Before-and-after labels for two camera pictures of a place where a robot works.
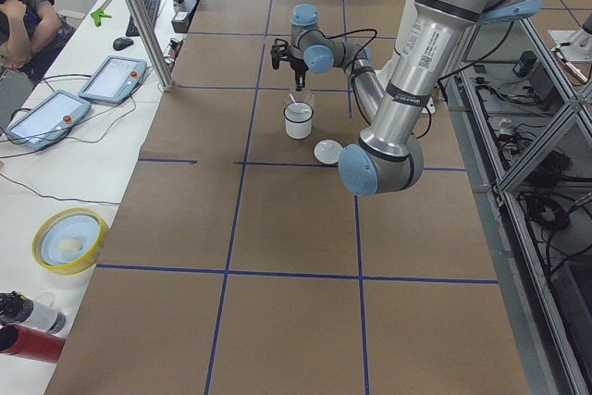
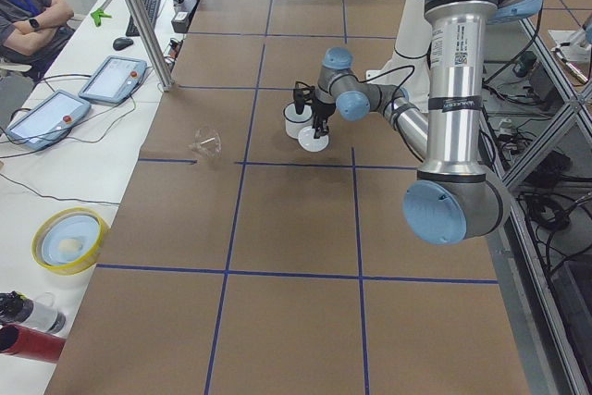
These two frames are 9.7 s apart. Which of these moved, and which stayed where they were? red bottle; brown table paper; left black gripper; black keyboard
Moved: left black gripper
Stayed: black keyboard; brown table paper; red bottle
